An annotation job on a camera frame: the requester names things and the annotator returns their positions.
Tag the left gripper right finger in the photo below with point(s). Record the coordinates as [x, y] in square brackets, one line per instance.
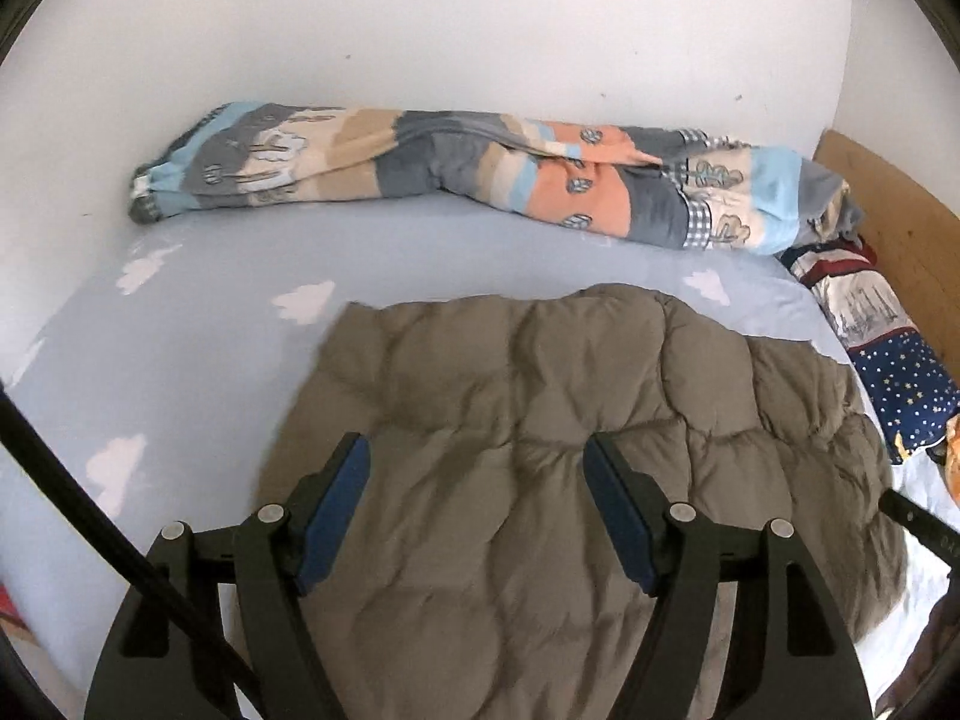
[632, 507]

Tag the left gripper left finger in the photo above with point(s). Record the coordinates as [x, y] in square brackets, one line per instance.
[325, 506]

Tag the olive quilted puffer jacket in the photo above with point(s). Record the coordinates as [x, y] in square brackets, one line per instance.
[476, 579]

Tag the light blue cloud bedsheet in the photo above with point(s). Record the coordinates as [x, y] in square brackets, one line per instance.
[161, 381]

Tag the navy star patterned pillow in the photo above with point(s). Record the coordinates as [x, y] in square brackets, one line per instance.
[913, 394]

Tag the colourful patchwork rolled duvet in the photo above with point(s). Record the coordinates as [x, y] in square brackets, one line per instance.
[676, 189]

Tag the orange patterned cloth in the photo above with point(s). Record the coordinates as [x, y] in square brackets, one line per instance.
[952, 458]

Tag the wooden headboard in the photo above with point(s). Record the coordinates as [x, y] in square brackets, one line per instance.
[914, 236]

